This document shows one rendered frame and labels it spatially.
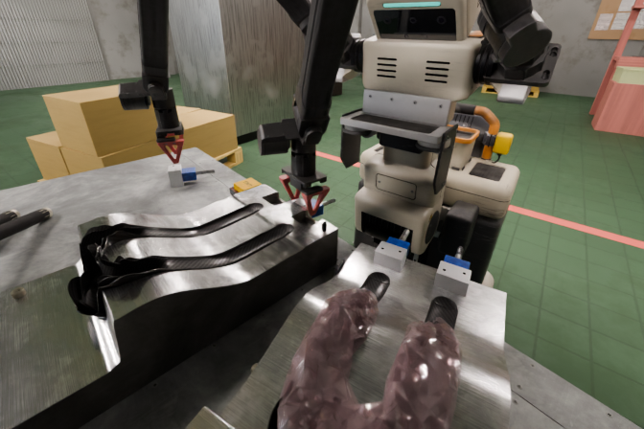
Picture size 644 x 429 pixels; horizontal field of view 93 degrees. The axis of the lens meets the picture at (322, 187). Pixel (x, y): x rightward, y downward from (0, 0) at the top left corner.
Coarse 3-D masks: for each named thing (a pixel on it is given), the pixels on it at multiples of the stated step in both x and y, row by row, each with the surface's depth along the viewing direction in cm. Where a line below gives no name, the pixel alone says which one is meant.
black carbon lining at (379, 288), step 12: (372, 276) 54; (384, 276) 54; (360, 288) 50; (372, 288) 51; (384, 288) 51; (432, 300) 49; (444, 300) 49; (432, 312) 47; (444, 312) 47; (456, 312) 47; (276, 408) 33; (276, 420) 32
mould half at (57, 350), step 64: (256, 192) 72; (128, 256) 45; (192, 256) 50; (256, 256) 53; (320, 256) 59; (0, 320) 44; (64, 320) 44; (128, 320) 37; (192, 320) 43; (0, 384) 36; (64, 384) 36; (128, 384) 40
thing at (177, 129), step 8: (160, 112) 84; (168, 112) 84; (176, 112) 86; (160, 120) 84; (168, 120) 85; (176, 120) 87; (160, 128) 86; (168, 128) 86; (176, 128) 86; (160, 136) 84
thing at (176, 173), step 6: (168, 168) 93; (174, 168) 93; (180, 168) 93; (186, 168) 97; (192, 168) 97; (174, 174) 92; (180, 174) 93; (186, 174) 94; (192, 174) 94; (198, 174) 97; (174, 180) 93; (180, 180) 93; (186, 180) 94; (174, 186) 93; (180, 186) 94
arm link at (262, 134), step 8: (288, 120) 64; (264, 128) 63; (272, 128) 63; (280, 128) 63; (288, 128) 63; (296, 128) 64; (312, 128) 59; (320, 128) 60; (264, 136) 62; (272, 136) 62; (280, 136) 62; (288, 136) 63; (296, 136) 63; (304, 136) 61; (312, 136) 60; (320, 136) 61; (264, 144) 63; (272, 144) 64; (280, 144) 64; (304, 144) 63; (312, 144) 64; (264, 152) 64; (272, 152) 65; (280, 152) 66
